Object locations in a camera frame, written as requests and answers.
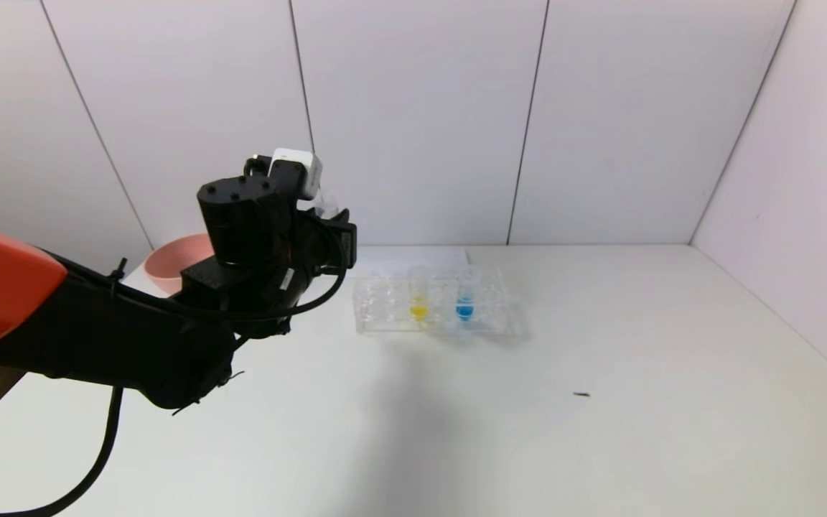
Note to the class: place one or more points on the orange and black left arm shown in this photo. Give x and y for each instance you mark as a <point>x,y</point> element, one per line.
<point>97,337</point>

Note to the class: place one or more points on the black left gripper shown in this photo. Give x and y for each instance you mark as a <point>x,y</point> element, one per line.
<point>342,239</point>

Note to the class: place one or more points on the clear acrylic test tube rack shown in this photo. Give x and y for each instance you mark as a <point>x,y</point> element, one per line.
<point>438,324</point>

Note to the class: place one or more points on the test tube with red pigment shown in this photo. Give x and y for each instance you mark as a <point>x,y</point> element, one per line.
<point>325,203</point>

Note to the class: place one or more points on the test tube with blue pigment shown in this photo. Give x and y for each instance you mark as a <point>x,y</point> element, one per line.
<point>464,309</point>

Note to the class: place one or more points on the white paper sheet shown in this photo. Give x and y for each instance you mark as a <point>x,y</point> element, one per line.
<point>413,256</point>

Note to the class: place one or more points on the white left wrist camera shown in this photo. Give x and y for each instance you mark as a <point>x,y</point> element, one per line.
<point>298,169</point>

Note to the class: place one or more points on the test tube with yellow pigment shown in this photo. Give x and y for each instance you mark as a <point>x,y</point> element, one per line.
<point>418,309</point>

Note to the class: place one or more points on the pink plastic bowl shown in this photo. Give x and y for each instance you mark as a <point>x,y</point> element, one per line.
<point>173,262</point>

